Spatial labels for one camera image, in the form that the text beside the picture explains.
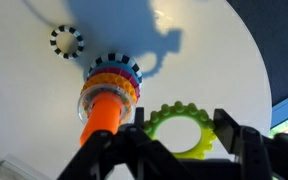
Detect small black white striped ring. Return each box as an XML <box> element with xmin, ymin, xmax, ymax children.
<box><xmin>49</xmin><ymin>24</ymin><xmax>85</xmax><ymax>61</ymax></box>

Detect green bumpy ring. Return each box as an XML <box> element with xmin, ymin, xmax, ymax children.
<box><xmin>141</xmin><ymin>100</ymin><xmax>218</xmax><ymax>161</ymax></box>

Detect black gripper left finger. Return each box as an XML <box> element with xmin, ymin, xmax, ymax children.
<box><xmin>57</xmin><ymin>106</ymin><xmax>186</xmax><ymax>180</ymax></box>

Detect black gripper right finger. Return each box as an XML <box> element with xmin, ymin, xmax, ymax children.
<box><xmin>213</xmin><ymin>108</ymin><xmax>288</xmax><ymax>180</ymax></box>

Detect pink ribbed ring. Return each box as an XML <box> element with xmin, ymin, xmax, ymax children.
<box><xmin>86</xmin><ymin>66</ymin><xmax>142</xmax><ymax>100</ymax></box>

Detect orange rod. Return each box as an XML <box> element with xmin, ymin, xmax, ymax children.
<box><xmin>79</xmin><ymin>92</ymin><xmax>127</xmax><ymax>147</ymax></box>

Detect orange bumpy ring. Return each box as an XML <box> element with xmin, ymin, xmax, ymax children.
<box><xmin>80</xmin><ymin>72</ymin><xmax>139</xmax><ymax>105</ymax></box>

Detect clear ring with beads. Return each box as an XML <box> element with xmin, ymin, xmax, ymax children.
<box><xmin>76</xmin><ymin>83</ymin><xmax>137</xmax><ymax>126</ymax></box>

